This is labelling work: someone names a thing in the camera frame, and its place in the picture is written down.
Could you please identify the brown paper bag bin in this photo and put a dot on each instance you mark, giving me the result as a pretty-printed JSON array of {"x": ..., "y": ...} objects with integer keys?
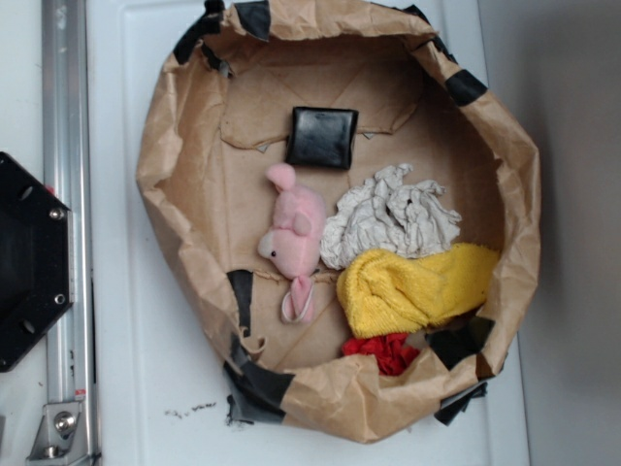
[{"x": 221, "y": 114}]

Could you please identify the metal corner bracket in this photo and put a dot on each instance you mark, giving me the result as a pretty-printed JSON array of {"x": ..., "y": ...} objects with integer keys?
[{"x": 61, "y": 436}]

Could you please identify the red crumpled paper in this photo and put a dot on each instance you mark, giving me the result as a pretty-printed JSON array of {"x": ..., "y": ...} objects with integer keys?
[{"x": 392, "y": 352}]

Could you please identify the yellow towel cloth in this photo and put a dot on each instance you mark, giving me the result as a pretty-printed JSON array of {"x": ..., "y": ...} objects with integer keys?
[{"x": 383, "y": 293}]

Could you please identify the aluminium extrusion rail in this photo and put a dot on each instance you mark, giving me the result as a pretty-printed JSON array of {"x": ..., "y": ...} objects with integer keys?
[{"x": 71, "y": 368}]

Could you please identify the pink plush pig toy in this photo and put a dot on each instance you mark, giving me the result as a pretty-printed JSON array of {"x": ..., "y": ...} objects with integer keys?
[{"x": 292, "y": 243}]

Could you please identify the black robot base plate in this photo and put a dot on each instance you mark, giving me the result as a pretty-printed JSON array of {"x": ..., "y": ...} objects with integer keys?
[{"x": 35, "y": 261}]

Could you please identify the crumpled white paper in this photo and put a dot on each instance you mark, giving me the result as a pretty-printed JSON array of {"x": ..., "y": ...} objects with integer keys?
[{"x": 386, "y": 213}]

